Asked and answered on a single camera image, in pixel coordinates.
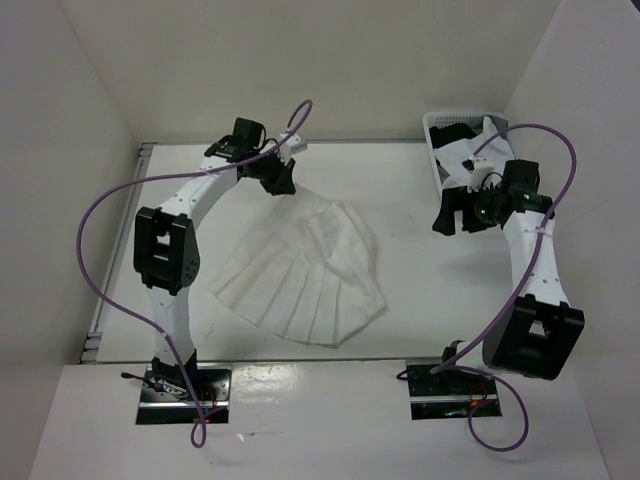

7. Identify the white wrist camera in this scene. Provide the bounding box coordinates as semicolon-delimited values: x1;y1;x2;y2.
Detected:
462;156;495;192
278;134;308;164

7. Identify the white plastic basket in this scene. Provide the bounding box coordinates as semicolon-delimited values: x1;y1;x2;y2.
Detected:
422;110;514;194

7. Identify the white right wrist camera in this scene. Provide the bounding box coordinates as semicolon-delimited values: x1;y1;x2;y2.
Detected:
462;156;495;192

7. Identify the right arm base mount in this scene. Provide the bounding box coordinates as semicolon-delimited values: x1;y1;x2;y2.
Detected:
396;340;502;420

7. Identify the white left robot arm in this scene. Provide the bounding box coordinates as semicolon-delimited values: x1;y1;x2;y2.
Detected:
133;118;301;400

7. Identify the white pleated skirt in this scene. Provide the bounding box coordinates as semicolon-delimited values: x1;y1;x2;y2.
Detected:
210;186;387;348

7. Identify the black garment in basket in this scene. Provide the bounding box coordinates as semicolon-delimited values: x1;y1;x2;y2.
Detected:
429;123;477;149

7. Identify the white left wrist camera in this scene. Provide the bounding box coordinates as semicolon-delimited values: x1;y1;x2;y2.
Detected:
278;134;308;164

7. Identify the white garment in basket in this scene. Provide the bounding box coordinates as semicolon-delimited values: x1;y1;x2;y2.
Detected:
426;113;509;189

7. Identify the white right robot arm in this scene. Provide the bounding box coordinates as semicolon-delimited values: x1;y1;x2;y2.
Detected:
432;156;585;393

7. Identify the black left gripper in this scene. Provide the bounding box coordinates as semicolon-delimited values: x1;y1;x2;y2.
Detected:
248;147;295;197

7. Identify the aluminium table edge rail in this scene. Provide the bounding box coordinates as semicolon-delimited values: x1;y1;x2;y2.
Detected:
79;142;156;364

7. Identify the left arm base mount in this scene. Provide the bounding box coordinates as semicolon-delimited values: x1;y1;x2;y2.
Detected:
120;363;232;425

